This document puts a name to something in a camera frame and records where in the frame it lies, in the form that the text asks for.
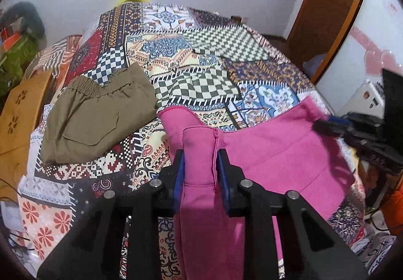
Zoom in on pink pants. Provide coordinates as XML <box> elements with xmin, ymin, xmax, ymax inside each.
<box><xmin>157</xmin><ymin>99</ymin><xmax>357</xmax><ymax>280</ymax></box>

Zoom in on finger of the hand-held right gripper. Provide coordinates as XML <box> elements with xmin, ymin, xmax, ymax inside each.
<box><xmin>312</xmin><ymin>116</ymin><xmax>351</xmax><ymax>143</ymax></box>

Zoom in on zigzag striped cloth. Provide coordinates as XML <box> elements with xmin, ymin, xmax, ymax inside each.
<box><xmin>24</xmin><ymin>35</ymin><xmax>83</xmax><ymax>80</ymax></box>

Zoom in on grey plush pillow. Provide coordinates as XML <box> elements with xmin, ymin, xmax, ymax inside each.
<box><xmin>0</xmin><ymin>2</ymin><xmax>47</xmax><ymax>41</ymax></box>

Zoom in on white wardrobe door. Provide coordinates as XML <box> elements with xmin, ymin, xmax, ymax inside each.
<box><xmin>315</xmin><ymin>0</ymin><xmax>403</xmax><ymax>117</ymax></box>

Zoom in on black floor cable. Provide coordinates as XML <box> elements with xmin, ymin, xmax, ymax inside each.
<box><xmin>0</xmin><ymin>179</ymin><xmax>33</xmax><ymax>257</ymax></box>

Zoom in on orange box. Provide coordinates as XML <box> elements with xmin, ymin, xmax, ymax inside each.
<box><xmin>0</xmin><ymin>31</ymin><xmax>23</xmax><ymax>49</ymax></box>

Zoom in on pale plastic bag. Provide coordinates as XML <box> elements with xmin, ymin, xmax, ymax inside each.
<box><xmin>302</xmin><ymin>54</ymin><xmax>328</xmax><ymax>80</ymax></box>

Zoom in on olive green pants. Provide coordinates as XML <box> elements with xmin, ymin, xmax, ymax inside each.
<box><xmin>39</xmin><ymin>62</ymin><xmax>158</xmax><ymax>167</ymax></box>

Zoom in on wooden door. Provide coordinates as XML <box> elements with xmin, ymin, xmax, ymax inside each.
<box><xmin>285</xmin><ymin>0</ymin><xmax>373</xmax><ymax>86</ymax></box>

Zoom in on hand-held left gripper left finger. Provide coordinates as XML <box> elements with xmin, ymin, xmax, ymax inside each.
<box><xmin>36</xmin><ymin>149</ymin><xmax>185</xmax><ymax>280</ymax></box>

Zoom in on white box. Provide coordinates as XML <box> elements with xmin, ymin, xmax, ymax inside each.
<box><xmin>343</xmin><ymin>79</ymin><xmax>385</xmax><ymax>118</ymax></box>

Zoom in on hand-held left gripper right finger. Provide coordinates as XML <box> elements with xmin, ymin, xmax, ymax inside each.
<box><xmin>217</xmin><ymin>149</ymin><xmax>369</xmax><ymax>280</ymax></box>

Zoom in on patchwork printed bedspread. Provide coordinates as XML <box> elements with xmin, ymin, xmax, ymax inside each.
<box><xmin>17</xmin><ymin>1</ymin><xmax>367</xmax><ymax>280</ymax></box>

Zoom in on green storage bag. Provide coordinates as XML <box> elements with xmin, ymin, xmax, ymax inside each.
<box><xmin>0</xmin><ymin>34</ymin><xmax>44</xmax><ymax>96</ymax></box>

